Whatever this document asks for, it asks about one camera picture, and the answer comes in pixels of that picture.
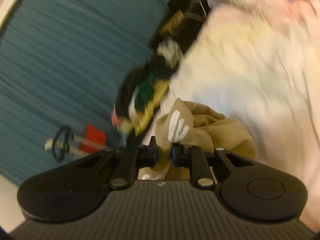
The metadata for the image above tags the tan brown garment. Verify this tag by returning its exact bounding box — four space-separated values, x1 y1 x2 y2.
138 99 256 180

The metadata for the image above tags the pile of mixed clothes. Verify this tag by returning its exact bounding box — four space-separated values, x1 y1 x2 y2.
111 37 183 136

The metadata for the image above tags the red fabric basket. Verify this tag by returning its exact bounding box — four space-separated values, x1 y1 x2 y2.
80 124 106 154

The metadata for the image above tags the garment steamer stand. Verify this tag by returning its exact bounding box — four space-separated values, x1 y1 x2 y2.
44 126 108 162

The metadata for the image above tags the pastel tie-dye duvet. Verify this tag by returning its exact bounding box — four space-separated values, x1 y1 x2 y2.
160 0 319 231

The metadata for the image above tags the brown cardboard box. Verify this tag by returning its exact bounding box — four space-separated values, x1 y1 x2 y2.
159 10 184 37

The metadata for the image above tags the blue curtain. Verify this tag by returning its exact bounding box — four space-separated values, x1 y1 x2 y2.
1 0 168 185

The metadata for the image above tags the black sofa chair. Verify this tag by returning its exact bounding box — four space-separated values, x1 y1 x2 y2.
149 0 210 53

